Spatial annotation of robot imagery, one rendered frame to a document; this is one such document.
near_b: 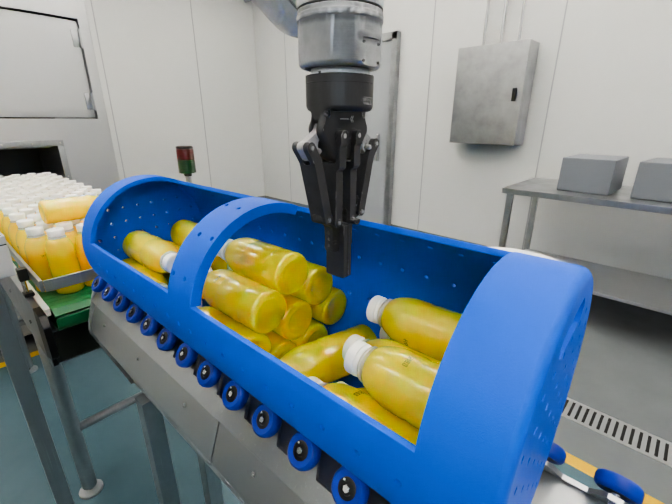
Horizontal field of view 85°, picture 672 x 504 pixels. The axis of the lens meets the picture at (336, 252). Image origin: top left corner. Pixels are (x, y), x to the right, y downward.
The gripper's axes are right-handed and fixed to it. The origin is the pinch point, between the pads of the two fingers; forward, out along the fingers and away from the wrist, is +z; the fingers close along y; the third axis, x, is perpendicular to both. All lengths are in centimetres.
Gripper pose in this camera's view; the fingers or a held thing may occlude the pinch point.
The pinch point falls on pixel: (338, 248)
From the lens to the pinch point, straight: 47.0
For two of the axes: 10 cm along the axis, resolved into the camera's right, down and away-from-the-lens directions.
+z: 0.0, 9.4, 3.4
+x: -7.5, -2.3, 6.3
